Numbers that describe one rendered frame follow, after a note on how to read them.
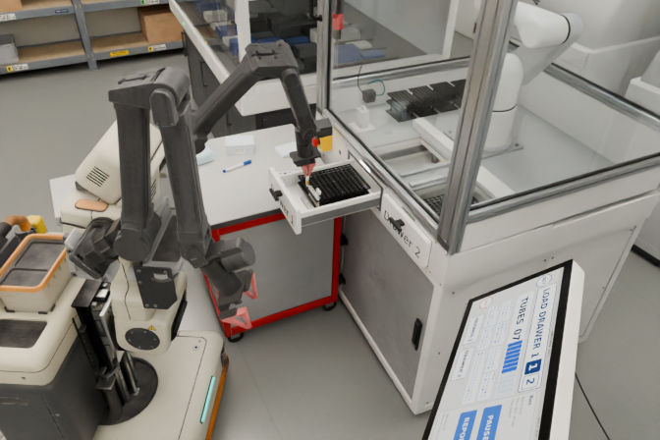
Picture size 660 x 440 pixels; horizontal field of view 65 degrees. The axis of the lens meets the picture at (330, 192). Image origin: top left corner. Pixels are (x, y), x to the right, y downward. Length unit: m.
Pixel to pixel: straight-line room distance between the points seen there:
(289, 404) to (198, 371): 0.44
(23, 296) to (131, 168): 0.73
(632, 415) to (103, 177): 2.27
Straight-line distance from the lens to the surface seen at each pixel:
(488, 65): 1.32
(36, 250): 1.85
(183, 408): 2.09
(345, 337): 2.58
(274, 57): 1.39
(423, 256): 1.73
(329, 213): 1.86
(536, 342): 1.19
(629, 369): 2.86
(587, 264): 2.27
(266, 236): 2.15
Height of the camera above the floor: 2.02
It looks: 36 degrees down
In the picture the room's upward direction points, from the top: 2 degrees clockwise
